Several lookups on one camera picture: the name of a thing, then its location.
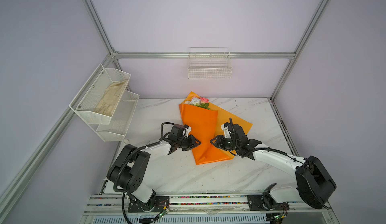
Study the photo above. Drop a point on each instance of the white fake rose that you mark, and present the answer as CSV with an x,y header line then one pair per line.
x,y
195,101

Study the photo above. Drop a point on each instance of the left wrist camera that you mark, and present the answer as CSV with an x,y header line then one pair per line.
x,y
187,130

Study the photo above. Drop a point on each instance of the beige cloth in basket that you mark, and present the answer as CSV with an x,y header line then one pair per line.
x,y
110,98

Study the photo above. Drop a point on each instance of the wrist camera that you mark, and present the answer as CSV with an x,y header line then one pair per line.
x,y
224,127
187,130

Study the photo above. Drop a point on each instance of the upper white mesh shelf basket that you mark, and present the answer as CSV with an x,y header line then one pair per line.
x,y
85,104

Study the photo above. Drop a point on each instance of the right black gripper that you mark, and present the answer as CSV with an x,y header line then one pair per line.
x,y
217,142

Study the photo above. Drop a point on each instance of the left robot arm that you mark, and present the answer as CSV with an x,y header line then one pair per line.
x,y
129,168

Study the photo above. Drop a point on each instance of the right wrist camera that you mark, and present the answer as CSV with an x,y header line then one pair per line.
x,y
224,127

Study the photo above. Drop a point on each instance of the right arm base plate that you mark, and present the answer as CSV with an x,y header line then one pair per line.
x,y
265,203

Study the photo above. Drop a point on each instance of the aluminium rail front frame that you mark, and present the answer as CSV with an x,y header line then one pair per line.
x,y
222,208

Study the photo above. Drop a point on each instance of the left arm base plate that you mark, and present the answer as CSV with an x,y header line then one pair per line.
x,y
155,204

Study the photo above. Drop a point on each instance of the white mesh shelf basket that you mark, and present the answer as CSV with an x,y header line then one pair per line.
x,y
85,104
118,127

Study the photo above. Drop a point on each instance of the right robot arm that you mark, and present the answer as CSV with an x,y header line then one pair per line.
x,y
312,184

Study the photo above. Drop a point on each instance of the pink fake rose spray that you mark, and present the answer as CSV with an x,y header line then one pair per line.
x,y
203,103

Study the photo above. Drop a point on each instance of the lower white mesh shelf basket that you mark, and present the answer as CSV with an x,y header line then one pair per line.
x,y
118,127

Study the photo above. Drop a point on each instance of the white wire wall basket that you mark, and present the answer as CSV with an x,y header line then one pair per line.
x,y
209,63

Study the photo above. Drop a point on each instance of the orange wrapping paper sheet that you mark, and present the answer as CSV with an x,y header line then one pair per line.
x,y
206,124

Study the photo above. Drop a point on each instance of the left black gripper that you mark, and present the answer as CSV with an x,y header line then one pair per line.
x,y
192,138

